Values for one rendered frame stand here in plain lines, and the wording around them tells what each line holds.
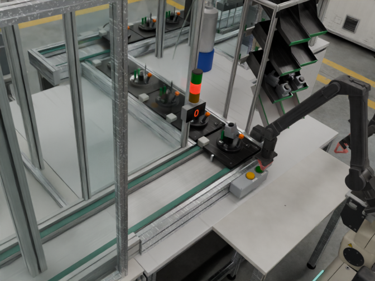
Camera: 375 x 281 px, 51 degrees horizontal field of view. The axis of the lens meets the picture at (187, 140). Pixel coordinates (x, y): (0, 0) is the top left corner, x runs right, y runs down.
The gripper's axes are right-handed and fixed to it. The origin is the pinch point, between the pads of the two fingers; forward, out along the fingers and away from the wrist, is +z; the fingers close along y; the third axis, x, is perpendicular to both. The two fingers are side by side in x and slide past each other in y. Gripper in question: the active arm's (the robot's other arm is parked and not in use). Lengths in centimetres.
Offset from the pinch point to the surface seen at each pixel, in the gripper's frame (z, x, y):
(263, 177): 3.5, 2.1, 0.9
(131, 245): 2, -7, 75
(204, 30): -20, -99, -57
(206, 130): 0.7, -39.0, -0.5
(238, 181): 2.0, -3.0, 14.5
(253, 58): -36, -35, -25
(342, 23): 73, -149, -396
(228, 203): 12.0, -1.7, 20.5
